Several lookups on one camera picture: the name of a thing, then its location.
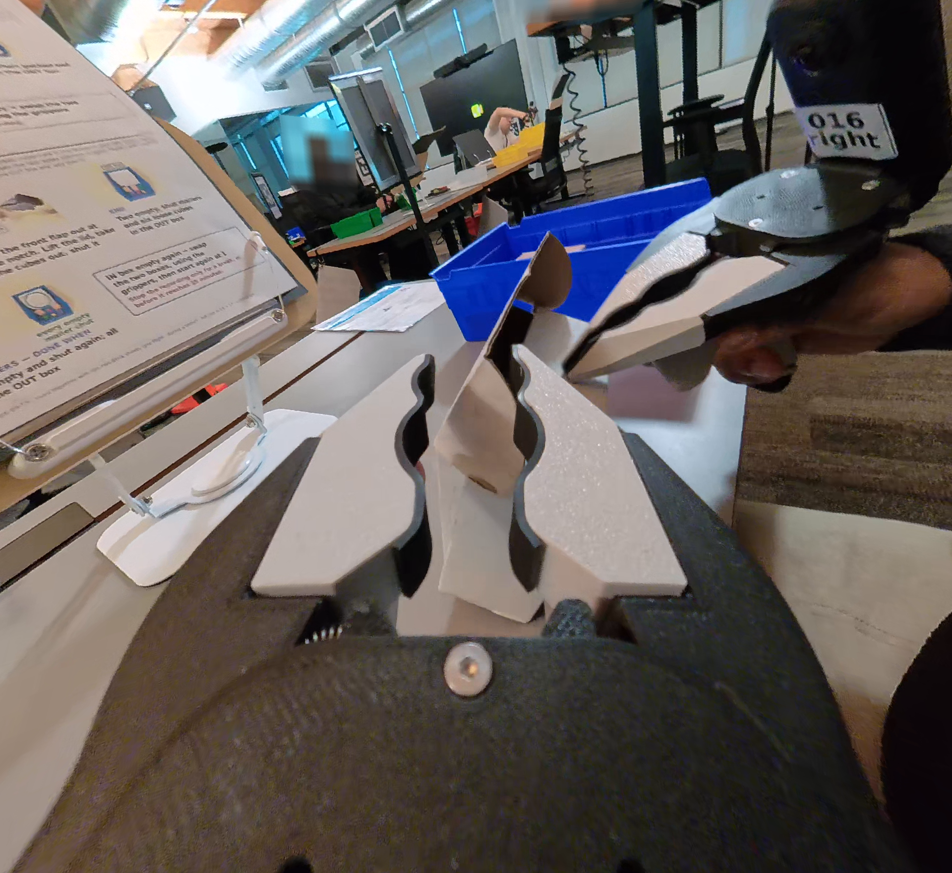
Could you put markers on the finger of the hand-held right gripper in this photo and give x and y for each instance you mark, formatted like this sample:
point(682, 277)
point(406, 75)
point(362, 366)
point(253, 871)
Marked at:
point(654, 345)
point(654, 271)

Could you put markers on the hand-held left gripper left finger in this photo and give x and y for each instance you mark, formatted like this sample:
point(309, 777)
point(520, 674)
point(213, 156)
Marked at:
point(342, 516)

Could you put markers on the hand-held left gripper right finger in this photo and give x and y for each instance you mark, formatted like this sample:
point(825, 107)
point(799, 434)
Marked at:
point(602, 516)

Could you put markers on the white cardboard mailer box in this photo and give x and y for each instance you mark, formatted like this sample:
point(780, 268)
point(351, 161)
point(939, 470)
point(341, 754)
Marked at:
point(483, 397)

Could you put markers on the blue plastic bin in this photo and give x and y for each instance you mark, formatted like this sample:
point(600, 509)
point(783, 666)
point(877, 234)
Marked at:
point(483, 293)

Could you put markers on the grey desk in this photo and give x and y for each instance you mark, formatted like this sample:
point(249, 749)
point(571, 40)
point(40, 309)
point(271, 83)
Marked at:
point(44, 665)

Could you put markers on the person's right hand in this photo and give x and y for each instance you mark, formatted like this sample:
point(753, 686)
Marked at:
point(833, 315)

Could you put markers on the white document stand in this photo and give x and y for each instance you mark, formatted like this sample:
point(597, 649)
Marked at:
point(193, 508)

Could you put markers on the black stool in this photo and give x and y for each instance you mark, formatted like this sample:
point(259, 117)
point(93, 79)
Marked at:
point(695, 114)

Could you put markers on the black office chair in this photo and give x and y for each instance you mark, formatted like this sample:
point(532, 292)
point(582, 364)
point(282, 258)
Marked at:
point(554, 137)

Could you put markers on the small yellow plastic bin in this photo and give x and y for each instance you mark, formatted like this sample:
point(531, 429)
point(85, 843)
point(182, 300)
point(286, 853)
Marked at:
point(520, 148)

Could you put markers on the laminated sheet with blue strip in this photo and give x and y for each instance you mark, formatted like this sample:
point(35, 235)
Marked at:
point(372, 308)

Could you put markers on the wooden top work table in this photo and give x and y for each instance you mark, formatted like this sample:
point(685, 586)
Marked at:
point(446, 196)

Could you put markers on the green plastic bin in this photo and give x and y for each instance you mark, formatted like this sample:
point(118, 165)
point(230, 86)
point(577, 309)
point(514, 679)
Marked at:
point(357, 224)

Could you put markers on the computer monitor on stand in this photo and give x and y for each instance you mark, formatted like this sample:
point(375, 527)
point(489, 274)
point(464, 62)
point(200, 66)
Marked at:
point(372, 122)

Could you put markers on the printed instruction sheet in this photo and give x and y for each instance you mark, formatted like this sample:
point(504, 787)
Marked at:
point(111, 218)

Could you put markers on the person's black sweater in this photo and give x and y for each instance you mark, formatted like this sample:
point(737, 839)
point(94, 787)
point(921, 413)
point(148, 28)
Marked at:
point(922, 739)

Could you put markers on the dark frame standing desk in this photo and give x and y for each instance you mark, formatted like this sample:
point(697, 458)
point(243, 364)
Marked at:
point(647, 107)

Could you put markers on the large black wall screen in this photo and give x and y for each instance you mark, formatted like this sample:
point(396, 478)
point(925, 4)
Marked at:
point(476, 99)

